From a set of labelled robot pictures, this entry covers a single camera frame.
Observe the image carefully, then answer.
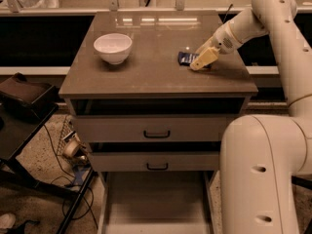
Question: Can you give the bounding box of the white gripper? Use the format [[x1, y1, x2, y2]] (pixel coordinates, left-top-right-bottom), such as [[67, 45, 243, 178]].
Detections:
[[190, 23, 242, 70]]

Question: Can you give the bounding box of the blue rxbar snack bar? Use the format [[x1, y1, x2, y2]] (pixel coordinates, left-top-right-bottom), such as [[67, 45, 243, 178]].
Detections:
[[177, 52, 211, 70]]

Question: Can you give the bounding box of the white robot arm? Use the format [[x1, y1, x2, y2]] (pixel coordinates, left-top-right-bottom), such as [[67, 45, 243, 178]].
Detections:
[[190, 0, 312, 234]]

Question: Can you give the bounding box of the white ceramic bowl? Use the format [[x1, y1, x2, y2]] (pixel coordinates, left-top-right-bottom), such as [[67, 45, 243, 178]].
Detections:
[[94, 33, 133, 64]]

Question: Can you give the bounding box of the grey drawer cabinet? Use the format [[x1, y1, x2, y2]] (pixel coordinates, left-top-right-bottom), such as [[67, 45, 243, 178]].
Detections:
[[59, 11, 256, 234]]

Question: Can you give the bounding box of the upper grey drawer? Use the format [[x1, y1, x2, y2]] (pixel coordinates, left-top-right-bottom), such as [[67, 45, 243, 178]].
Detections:
[[71, 116, 234, 142]]

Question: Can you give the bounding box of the grey drawer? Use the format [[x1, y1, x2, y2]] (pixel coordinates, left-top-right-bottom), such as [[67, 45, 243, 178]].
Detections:
[[71, 116, 234, 142], [88, 151, 219, 172]]

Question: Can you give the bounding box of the lower grey drawer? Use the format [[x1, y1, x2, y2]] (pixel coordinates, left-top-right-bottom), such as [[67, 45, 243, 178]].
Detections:
[[88, 151, 219, 172]]

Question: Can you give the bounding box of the roll of tape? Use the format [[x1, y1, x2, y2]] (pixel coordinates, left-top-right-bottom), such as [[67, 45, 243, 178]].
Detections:
[[62, 138, 80, 158]]

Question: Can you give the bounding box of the dark box on table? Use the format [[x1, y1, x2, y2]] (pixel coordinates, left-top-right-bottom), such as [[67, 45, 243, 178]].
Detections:
[[0, 73, 57, 122]]

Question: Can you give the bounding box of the black cable on floor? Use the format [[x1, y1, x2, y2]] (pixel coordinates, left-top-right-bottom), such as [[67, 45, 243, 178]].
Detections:
[[42, 122, 99, 229]]

